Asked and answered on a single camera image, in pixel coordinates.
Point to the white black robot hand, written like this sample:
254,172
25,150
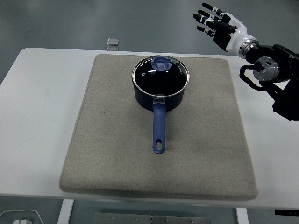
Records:
236,35

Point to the glass pot lid blue knob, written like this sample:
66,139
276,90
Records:
149,81

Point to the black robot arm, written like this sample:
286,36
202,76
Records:
285,70

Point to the small silver floor plate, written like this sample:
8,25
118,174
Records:
112,49

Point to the beige fabric mat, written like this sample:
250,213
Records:
105,140

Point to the white table leg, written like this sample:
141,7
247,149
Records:
241,215
65,211

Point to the black flat bar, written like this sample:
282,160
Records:
286,212

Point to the grey metal plate with screws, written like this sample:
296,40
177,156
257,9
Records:
153,219

